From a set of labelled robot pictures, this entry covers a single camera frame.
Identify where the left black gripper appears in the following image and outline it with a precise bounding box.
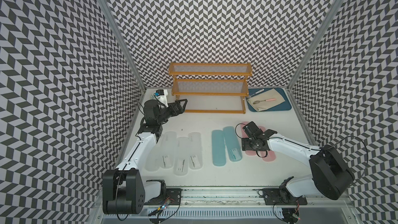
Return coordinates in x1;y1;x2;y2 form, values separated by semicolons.
156;99;187;123

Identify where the pink pencil case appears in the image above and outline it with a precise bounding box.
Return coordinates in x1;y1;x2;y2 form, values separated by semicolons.
240;121;266;157
240;121;276;162

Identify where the teal pencil case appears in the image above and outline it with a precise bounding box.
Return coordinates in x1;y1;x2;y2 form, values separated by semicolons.
223;126;242;162
211;130;227;167

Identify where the clear pencil case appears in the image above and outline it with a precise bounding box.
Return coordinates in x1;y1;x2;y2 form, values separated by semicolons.
145;135;164;172
160;132;177;169
188;132;203;170
174;137;189;176

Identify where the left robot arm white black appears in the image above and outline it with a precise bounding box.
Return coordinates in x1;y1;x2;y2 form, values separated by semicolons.
102;99;188;216

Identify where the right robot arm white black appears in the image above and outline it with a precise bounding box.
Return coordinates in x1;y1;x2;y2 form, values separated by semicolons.
241;121;355;205

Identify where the wooden three-tier shelf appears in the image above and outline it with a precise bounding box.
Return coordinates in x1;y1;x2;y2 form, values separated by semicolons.
169;62;252;114

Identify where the teal tray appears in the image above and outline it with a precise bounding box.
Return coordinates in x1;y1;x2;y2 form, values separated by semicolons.
246;88;292;112

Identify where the beige cloth napkin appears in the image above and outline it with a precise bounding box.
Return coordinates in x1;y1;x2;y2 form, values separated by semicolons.
247;89;286;112

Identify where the pink handled spoon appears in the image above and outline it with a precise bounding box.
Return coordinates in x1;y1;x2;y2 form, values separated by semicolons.
253;98;276;104

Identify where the white handled fork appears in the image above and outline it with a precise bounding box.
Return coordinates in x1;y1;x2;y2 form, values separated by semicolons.
248;89;264;97

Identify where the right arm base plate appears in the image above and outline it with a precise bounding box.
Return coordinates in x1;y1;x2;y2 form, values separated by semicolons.
260;188;308;206

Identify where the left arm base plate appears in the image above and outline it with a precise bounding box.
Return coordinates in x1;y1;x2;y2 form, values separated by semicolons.
145;188;182;206

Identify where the aluminium front rail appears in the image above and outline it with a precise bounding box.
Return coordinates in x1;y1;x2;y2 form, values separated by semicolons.
90;186;355;209

